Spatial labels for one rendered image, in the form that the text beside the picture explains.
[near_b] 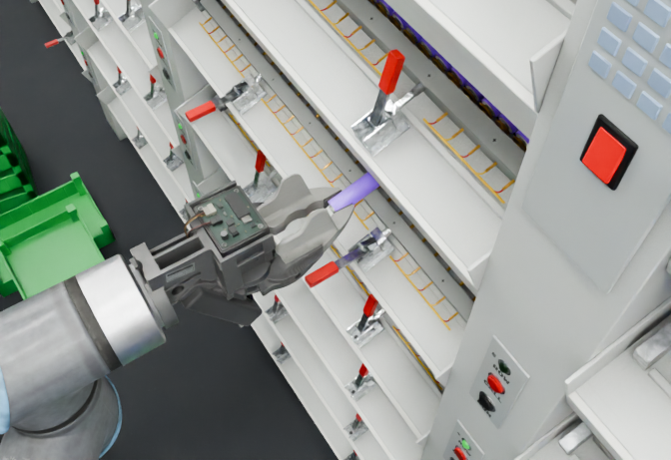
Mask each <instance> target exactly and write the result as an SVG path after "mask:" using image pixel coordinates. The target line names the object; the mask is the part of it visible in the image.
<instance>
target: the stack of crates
mask: <svg viewBox="0 0 671 460"><path fill-rule="evenodd" d="M37 197H39V196H38V193H37V189H36V186H35V183H34V180H33V177H32V174H31V170H30V167H29V164H28V161H27V158H26V155H25V151H24V149H23V147H22V145H21V143H20V142H19V140H18V138H17V136H16V135H15V133H14V131H13V129H12V127H11V125H10V124H9V122H8V120H7V118H6V117H5V115H4V113H3V111H2V109H1V107H0V215H1V214H3V213H5V212H7V211H9V210H11V209H13V208H15V207H18V206H20V205H22V204H24V203H26V202H28V201H30V200H32V199H35V198H37Z"/></svg>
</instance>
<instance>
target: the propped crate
mask: <svg viewBox="0 0 671 460"><path fill-rule="evenodd" d="M65 208H66V210H65V211H63V212H61V213H59V214H57V215H55V216H53V217H51V218H49V219H46V220H44V221H42V222H40V223H38V224H36V225H34V226H32V227H30V228H28V229H26V230H23V231H21V232H19V233H17V234H15V235H12V236H10V237H8V238H6V239H4V240H2V238H1V237H0V256H1V258H2V260H3V261H4V263H5V265H6V267H7V269H8V271H9V273H10V275H11V277H12V279H13V281H14V282H15V284H16V286H17V288H18V290H19V292H20V294H21V296H22V298H23V300H25V299H27V298H29V297H31V296H33V295H35V294H37V293H39V292H41V291H43V290H45V289H47V288H49V287H51V286H53V285H55V284H57V283H59V282H61V281H64V280H66V279H68V278H70V277H72V276H74V275H76V274H78V273H80V272H82V271H84V270H86V269H88V268H90V267H92V266H94V265H96V264H98V263H100V262H102V261H104V258H103V256H102V254H101V252H100V251H99V249H98V247H97V245H96V243H95V242H94V240H93V238H92V236H91V234H90V233H89V231H88V229H87V227H86V225H85V224H84V222H83V220H82V218H81V216H80V215H79V213H78V212H77V210H76V208H75V206H74V204H73V203H71V204H69V205H67V206H65Z"/></svg>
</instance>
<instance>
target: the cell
mask: <svg viewBox="0 0 671 460"><path fill-rule="evenodd" d="M378 187H379V184H378V182H377V181H376V180H375V179H374V178H373V177H372V175H371V174H370V173H366V174H365V175H363V176H362V177H361V178H359V179H358V180H357V181H355V182H354V183H352V184H351V185H350V186H348V187H347V188H346V189H344V190H343V191H341V192H340V193H339V194H337V195H336V196H335V197H333V198H332V199H330V200H329V201H328V203H329V205H330V206H329V208H330V210H331V211H332V212H335V211H337V210H339V209H341V208H344V207H346V206H348V205H350V204H353V205H355V204H356V203H357V202H359V201H360V200H361V199H363V198H364V197H366V196H367V195H368V194H370V193H371V192H372V191H374V190H375V189H376V188H378Z"/></svg>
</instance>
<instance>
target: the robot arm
mask: <svg viewBox="0 0 671 460"><path fill-rule="evenodd" d="M340 192H341V189H340V188H332V187H321V188H312V189H309V188H308V186H307V184H306V183H305V181H304V179H303V177H302V176H301V175H300V174H291V175H289V176H287V177H286V178H284V179H283V180H282V182H281V184H280V186H279V188H278V191H277V193H276V194H275V196H274V197H273V198H271V199H270V200H268V201H267V202H260V203H252V202H251V200H250V199H249V197H248V196H247V195H246V193H245V192H244V190H243V189H242V187H241V186H237V182H236V181H232V182H230V183H228V184H226V185H224V186H222V187H220V188H218V189H216V190H213V191H211V192H209V193H207V194H205V195H203V196H201V197H199V198H197V199H195V200H193V201H191V202H189V203H187V204H185V205H184V207H185V211H186V214H187V218H188V221H187V222H186V223H185V225H184V231H185V232H184V233H182V234H180V235H178V236H176V237H174V238H172V239H170V240H168V241H166V242H164V243H162V244H160V245H158V246H156V247H154V248H152V249H150V250H148V248H147V246H146V244H145V243H144V242H143V243H141V244H139V245H137V246H135V247H133V248H131V249H130V251H131V254H132V256H133V257H132V258H130V259H129V261H130V263H131V264H129V265H127V263H126V261H125V259H124V258H123V256H122V255H120V254H116V255H114V256H112V257H110V258H108V259H106V260H104V261H102V262H100V263H98V264H96V265H94V266H92V267H90V268H88V269H86V270H84V271H82V272H80V273H78V274H76V275H74V276H72V277H70V278H68V279H66V280H64V281H61V282H59V283H57V284H55V285H53V286H51V287H49V288H47V289H45V290H43V291H41V292H39V293H37V294H35V295H33V296H31V297H29V298H27V299H25V300H23V301H21V302H19V303H17V304H15V305H13V306H11V307H9V308H7V309H5V310H3V311H1V312H0V434H4V436H3V438H2V441H1V444H0V460H99V458H101V457H102V456H103V455H104V454H105V453H106V452H107V451H108V450H109V449H110V448H111V447H112V445H113V444H114V442H115V441H116V439H117V437H118V434H119V432H120V429H121V424H122V407H121V403H120V398H119V395H118V392H117V390H116V388H115V386H114V384H113V383H112V381H111V380H110V379H109V378H108V377H107V376H106V375H107V374H108V373H110V372H111V371H114V370H115V369H117V368H119V367H121V366H124V365H126V364H128V363H129V362H131V361H133V360H135V359H136V358H138V357H140V356H142V355H144V354H145V353H147V352H149V351H151V350H153V349H154V348H156V347H158V346H160V345H162V344H163V343H165V341H166V337H165V334H164V332H163V330H162V328H161V327H163V326H164V327H165V328H166V329H168V328H170V327H172V326H173V325H175V324H177V323H179V319H178V317H177V314H176V312H175V311H174V309H173V307H172V305H174V304H175V303H177V302H179V301H180V302H181V303H182V305H183V307H184V308H185V309H188V310H191V311H195V312H198V313H202V314H205V315H209V316H212V317H216V318H219V319H223V320H226V321H230V322H233V323H237V324H240V325H243V326H249V325H251V324H252V323H253V322H254V321H255V320H256V319H257V318H258V317H259V316H260V315H261V314H262V313H263V311H262V309H261V308H260V307H259V305H258V304H257V302H256V301H255V299H254V296H253V293H256V292H260V293H261V294H262V296H265V295H266V294H268V293H269V292H271V291H273V290H276V289H280V288H283V287H286V286H288V285H290V284H292V283H294V282H296V281H297V280H299V279H300V278H301V277H302V276H304V275H305V274H306V273H307V272H308V270H309V269H310V268H311V267H312V266H313V265H314V264H315V263H316V262H317V261H318V260H319V259H320V258H321V257H322V256H323V254H324V252H325V251H326V250H327V249H328V248H329V247H330V246H331V245H332V243H333V242H334V241H335V240H336V238H337V237H338V236H339V235H340V233H341V232H342V231H343V229H344V228H345V226H346V225H347V223H348V221H349V219H350V217H351V215H352V213H353V210H354V206H353V204H350V205H348V206H346V207H344V208H341V209H339V210H337V211H335V212H334V213H333V214H332V216H330V214H329V212H328V210H327V207H328V206H329V203H328V201H329V200H330V199H332V198H333V197H335V196H336V195H337V194H339V193H340ZM207 199H208V200H207ZM205 200H206V201H205ZM203 201H204V202H203ZM201 202H202V203H201ZM316 210H317V211H316ZM314 211H315V212H314ZM312 212H313V213H312ZM301 218H306V220H305V221H304V223H303V225H302V226H301V228H300V229H299V230H298V231H297V232H295V233H292V234H290V235H287V236H285V237H283V238H282V240H281V241H280V242H279V243H278V244H277V246H276V248H275V241H274V235H277V234H279V233H280V232H282V231H284V230H285V229H286V227H287V226H288V225H289V224H290V223H291V222H292V221H294V220H297V219H301ZM188 224H190V228H191V229H190V230H188V231H186V226H187V225H188ZM273 249H274V250H275V251H276V253H277V254H278V256H275V254H274V253H273V252H272V250H273Z"/></svg>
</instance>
